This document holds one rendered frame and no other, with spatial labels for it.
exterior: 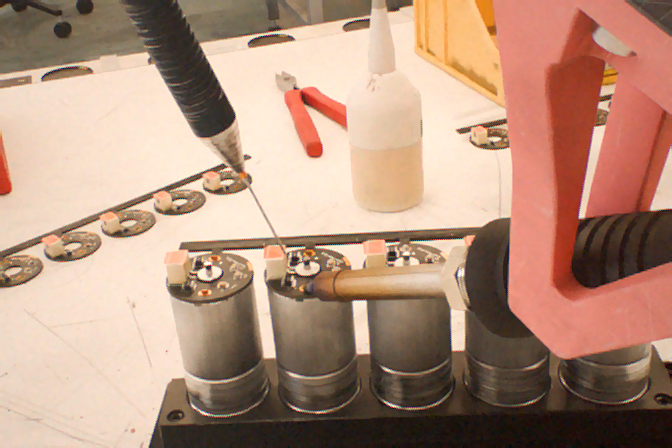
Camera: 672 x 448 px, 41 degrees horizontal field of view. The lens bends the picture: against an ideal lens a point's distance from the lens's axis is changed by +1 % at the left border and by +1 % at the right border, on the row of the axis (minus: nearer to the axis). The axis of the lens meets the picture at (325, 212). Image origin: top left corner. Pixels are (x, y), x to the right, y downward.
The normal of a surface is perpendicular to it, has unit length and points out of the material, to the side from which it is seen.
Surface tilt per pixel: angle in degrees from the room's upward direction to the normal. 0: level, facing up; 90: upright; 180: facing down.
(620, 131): 87
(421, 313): 90
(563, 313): 98
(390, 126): 97
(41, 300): 0
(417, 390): 90
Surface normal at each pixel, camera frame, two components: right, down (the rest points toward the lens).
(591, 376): -0.49, 0.45
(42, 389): -0.08, -0.88
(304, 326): -0.17, 0.48
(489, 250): -0.25, -0.42
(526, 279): -0.76, 0.48
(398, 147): 0.24, 0.45
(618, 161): -0.71, 0.34
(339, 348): 0.58, 0.35
